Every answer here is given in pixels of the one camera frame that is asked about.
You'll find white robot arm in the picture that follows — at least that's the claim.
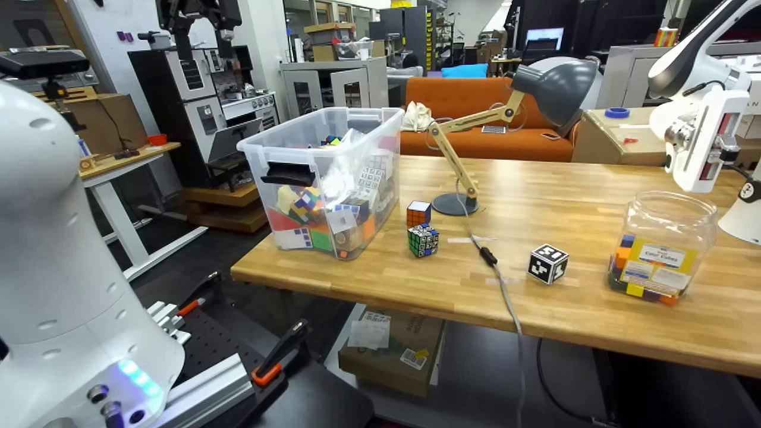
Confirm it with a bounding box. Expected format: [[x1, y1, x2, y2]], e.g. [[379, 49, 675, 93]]
[[0, 84, 185, 428]]

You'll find orange brown Rubik's cube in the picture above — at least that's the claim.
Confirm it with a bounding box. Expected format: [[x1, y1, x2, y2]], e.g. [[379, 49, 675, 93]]
[[407, 200, 431, 228]]

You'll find green blue Rubik's cube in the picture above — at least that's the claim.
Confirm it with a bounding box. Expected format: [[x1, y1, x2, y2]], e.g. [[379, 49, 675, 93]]
[[407, 227, 440, 260]]

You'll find black white marker cube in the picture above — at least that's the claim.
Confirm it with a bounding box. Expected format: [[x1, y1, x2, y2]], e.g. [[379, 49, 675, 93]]
[[527, 242, 571, 286]]

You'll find clear plastic storage bin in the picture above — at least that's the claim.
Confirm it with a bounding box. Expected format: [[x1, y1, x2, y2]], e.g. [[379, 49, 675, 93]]
[[235, 107, 405, 262]]

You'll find cardboard box under table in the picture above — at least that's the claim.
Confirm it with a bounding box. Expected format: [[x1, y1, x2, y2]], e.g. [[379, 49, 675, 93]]
[[338, 310, 445, 397]]

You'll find white cabinet with glass doors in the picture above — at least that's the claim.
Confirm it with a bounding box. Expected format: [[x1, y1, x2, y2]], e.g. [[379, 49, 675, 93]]
[[280, 57, 387, 120]]

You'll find orange sofa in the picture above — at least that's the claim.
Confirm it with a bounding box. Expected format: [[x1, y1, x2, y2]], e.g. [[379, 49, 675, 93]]
[[407, 77, 574, 161]]

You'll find wooden desk lamp grey shade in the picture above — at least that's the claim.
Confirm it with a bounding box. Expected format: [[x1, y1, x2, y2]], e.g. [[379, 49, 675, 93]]
[[405, 57, 601, 216]]

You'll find clear plastic jar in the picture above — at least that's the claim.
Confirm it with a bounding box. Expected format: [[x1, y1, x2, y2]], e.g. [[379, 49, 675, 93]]
[[607, 190, 715, 306]]

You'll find black bin latch handle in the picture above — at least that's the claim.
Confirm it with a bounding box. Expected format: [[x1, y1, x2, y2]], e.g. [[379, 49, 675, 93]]
[[262, 161, 315, 185]]

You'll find grey lamp power cable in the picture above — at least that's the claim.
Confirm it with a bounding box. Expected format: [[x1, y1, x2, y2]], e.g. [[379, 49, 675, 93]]
[[455, 193, 533, 428]]

